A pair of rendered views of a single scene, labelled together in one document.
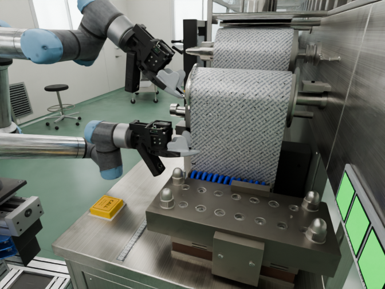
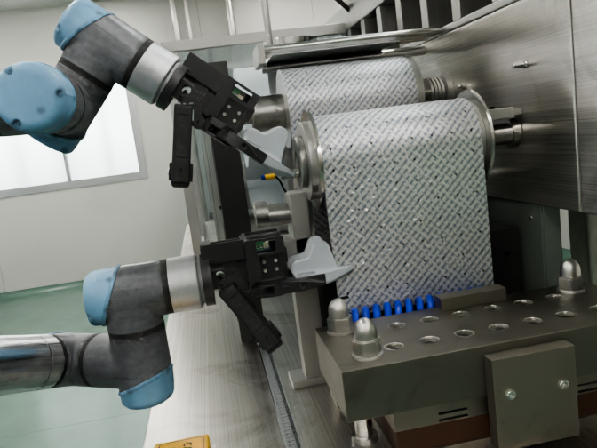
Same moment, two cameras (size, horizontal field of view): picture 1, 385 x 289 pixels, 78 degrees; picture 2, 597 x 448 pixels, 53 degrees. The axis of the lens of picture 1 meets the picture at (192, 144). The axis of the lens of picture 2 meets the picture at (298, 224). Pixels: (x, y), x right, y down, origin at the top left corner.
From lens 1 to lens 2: 0.43 m
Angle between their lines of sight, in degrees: 30
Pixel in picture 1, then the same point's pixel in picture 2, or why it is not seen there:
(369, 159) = not seen: outside the picture
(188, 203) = (401, 342)
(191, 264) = not seen: outside the picture
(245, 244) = (544, 349)
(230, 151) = (409, 247)
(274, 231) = (565, 322)
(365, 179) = not seen: outside the picture
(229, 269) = (529, 420)
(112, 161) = (159, 354)
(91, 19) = (97, 51)
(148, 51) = (226, 95)
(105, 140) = (147, 299)
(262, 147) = (459, 223)
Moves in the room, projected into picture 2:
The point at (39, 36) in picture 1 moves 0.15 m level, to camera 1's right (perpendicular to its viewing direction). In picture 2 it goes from (50, 72) to (187, 63)
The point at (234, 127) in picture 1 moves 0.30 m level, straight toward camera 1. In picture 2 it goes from (407, 199) to (553, 222)
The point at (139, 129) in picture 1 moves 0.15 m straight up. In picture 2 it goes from (225, 253) to (208, 141)
